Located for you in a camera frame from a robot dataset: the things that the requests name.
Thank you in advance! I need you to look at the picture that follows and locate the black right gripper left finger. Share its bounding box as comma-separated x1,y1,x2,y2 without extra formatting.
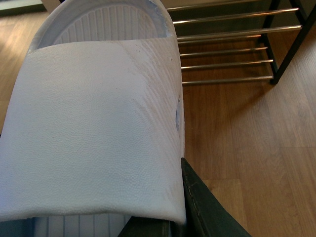
118,216,171,237

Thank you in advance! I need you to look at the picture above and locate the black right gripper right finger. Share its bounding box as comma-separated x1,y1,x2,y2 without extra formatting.
181,158,250,237

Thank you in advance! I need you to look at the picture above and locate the light blue slide sandal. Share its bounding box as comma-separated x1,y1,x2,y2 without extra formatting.
0,0,186,237

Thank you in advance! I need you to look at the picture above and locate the black metal shoe rack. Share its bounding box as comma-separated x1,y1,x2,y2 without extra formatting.
167,0,316,86

